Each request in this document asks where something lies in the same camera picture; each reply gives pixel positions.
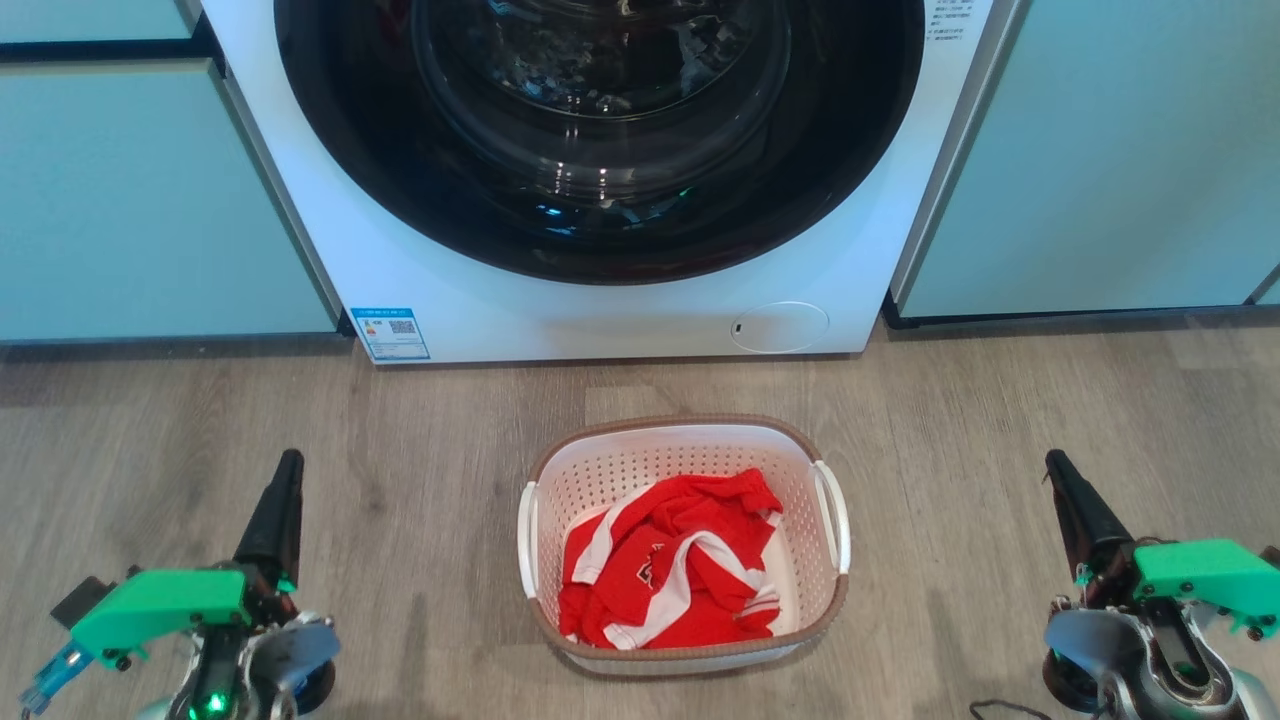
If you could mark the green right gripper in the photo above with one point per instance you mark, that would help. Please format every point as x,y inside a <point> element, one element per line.
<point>1200,575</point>

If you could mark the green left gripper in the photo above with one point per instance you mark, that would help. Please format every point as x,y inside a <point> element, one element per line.
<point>160,605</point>

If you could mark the white perforated laundry basket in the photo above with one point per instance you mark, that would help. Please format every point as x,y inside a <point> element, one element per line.
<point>620,470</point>

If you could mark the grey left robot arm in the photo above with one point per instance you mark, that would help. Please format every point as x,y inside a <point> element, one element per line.
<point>290,650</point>

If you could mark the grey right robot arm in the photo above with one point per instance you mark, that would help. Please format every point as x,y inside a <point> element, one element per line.
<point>1090,645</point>

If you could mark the blue white energy label sticker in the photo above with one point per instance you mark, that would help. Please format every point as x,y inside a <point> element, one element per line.
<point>390,335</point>

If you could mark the large pale green cabinet panel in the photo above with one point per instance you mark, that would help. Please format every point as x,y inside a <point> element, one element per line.
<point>140,200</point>

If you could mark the round white filter cover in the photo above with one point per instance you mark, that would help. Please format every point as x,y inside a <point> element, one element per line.
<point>780,327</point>

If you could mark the dark round washer door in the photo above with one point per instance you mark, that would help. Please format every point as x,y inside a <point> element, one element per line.
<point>420,190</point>

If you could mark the wide pale green cabinet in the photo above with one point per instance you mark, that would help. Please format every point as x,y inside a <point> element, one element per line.
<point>1110,150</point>

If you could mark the white front-load washing machine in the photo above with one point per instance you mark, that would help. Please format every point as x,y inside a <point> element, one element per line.
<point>600,320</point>

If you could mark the red and white garment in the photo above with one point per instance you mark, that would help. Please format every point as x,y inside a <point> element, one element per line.
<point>690,580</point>

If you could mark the small pale green cabinet panel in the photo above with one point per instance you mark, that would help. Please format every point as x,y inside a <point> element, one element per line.
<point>90,18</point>

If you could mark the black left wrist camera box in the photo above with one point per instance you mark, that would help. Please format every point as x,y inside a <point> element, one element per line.
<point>85,602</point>

